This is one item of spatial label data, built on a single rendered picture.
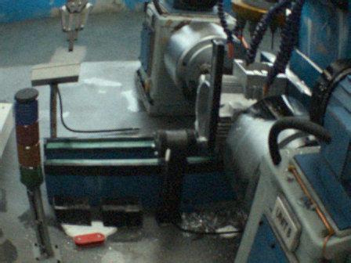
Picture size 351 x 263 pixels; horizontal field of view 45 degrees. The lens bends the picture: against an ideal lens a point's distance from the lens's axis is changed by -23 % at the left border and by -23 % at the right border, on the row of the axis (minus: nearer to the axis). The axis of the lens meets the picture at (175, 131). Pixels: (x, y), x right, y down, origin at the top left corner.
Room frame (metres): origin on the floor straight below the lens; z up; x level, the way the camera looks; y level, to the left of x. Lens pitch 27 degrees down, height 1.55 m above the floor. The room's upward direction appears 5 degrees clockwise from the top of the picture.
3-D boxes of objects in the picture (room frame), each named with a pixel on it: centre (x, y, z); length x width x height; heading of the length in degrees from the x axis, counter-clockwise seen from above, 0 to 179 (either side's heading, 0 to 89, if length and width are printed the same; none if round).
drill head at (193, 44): (1.53, -0.07, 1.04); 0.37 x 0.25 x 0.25; 15
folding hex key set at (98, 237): (0.85, 0.18, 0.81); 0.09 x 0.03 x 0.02; 123
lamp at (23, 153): (0.76, 0.28, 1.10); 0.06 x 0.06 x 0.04
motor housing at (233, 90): (1.18, -0.16, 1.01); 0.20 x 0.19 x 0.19; 104
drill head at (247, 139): (0.86, -0.25, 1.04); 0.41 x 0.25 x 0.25; 15
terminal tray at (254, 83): (1.19, -0.20, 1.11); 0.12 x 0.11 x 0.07; 104
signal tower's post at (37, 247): (0.76, 0.28, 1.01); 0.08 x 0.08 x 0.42; 15
